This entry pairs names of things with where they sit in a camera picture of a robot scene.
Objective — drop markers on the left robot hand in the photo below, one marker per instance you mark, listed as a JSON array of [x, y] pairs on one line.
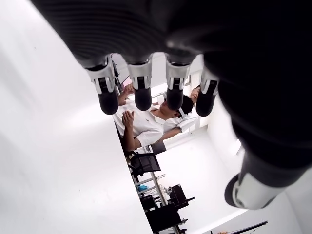
[[219, 36]]

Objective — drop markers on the person in white shirt behind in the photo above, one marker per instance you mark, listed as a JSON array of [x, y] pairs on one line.
[[187, 122]]

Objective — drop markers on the pink box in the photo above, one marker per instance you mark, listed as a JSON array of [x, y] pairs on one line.
[[127, 82]]

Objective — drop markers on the seated person in white shirt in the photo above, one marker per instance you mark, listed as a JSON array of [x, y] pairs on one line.
[[146, 124]]

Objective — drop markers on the black flat panel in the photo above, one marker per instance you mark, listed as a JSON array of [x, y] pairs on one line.
[[158, 147]]

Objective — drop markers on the black mesh office chair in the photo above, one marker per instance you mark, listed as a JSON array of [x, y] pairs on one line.
[[145, 163]]

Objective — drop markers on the teal small object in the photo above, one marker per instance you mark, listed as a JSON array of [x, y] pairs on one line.
[[143, 188]]

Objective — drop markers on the black rod stand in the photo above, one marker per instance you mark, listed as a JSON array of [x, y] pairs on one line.
[[243, 227]]

